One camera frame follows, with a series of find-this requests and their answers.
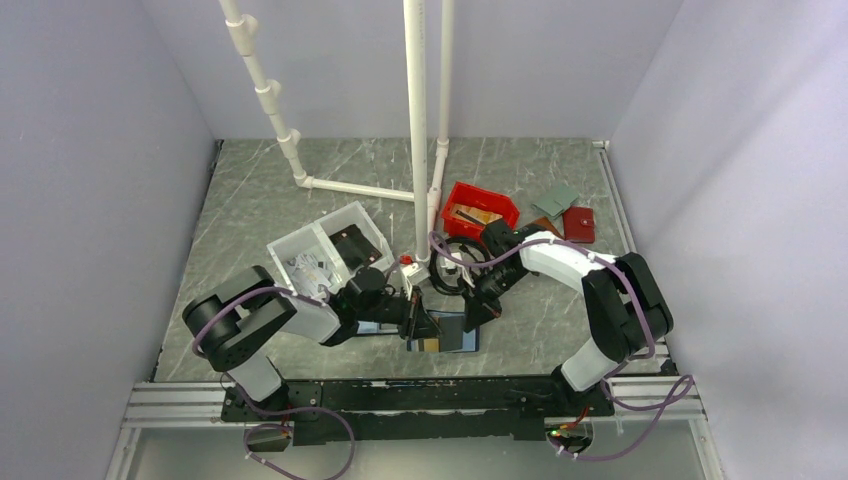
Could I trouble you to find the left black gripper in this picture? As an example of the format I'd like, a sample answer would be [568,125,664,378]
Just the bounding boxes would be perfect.
[357,285,445,341]

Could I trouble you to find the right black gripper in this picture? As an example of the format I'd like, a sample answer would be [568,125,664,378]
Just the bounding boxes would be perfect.
[457,262,529,332]

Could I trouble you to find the grey VIP credit card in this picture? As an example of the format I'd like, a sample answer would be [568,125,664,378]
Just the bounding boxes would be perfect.
[438,315,465,352]

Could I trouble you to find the blue card holder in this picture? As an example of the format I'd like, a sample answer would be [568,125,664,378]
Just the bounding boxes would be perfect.
[428,310,480,353]

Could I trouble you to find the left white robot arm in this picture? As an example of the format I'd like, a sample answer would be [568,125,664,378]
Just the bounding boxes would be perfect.
[182,266,441,420]

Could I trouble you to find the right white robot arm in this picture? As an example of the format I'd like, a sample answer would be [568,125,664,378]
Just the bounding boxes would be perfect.
[462,220,674,415]

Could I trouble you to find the gold striped credit card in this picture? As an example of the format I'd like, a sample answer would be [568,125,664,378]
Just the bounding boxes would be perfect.
[407,338,441,353]

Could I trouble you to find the open black card holder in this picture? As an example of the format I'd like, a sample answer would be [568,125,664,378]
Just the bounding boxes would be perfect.
[356,322,399,336]

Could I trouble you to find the brown leather card holder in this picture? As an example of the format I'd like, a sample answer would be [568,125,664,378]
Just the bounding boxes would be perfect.
[532,217,563,239]

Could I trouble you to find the red leather card holder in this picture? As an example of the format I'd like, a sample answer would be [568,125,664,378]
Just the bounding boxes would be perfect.
[562,206,596,244]

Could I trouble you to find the grey-green card holder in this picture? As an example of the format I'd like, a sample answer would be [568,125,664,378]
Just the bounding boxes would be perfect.
[531,184,579,220]

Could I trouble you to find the silver cards in bin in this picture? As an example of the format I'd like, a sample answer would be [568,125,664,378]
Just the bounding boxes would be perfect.
[283,253,333,297]

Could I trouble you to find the black wallet in bin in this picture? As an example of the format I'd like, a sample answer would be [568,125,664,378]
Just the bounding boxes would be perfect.
[329,224,383,272]

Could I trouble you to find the red plastic bin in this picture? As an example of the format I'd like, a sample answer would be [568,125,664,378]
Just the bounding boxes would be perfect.
[441,182,520,240]

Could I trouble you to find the clear plastic two-compartment bin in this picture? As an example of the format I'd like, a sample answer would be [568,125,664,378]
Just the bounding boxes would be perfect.
[267,201,395,294]

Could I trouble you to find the coiled black cable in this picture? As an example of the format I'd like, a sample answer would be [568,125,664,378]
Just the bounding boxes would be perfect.
[427,237,492,296]

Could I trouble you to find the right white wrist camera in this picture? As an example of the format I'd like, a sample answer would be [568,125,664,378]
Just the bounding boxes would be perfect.
[437,256,467,277]

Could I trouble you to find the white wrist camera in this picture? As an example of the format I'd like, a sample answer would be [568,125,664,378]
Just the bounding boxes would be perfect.
[437,256,467,277]
[398,255,430,287]

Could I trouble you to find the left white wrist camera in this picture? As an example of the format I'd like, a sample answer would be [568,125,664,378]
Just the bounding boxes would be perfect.
[398,255,430,287]

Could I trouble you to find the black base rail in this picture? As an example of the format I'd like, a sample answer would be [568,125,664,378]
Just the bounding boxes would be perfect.
[221,374,614,446]

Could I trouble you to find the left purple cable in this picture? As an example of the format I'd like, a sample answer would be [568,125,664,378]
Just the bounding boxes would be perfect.
[190,254,405,359]

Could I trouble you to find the white PVC pipe frame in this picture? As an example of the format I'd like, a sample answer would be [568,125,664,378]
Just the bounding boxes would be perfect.
[219,0,456,263]

